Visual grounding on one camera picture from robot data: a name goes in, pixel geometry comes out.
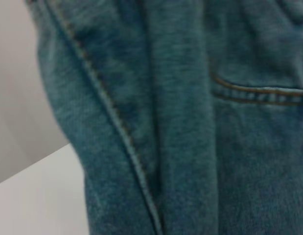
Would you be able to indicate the blue denim shorts with basketball print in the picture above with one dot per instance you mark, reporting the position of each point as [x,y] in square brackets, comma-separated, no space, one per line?
[178,122]

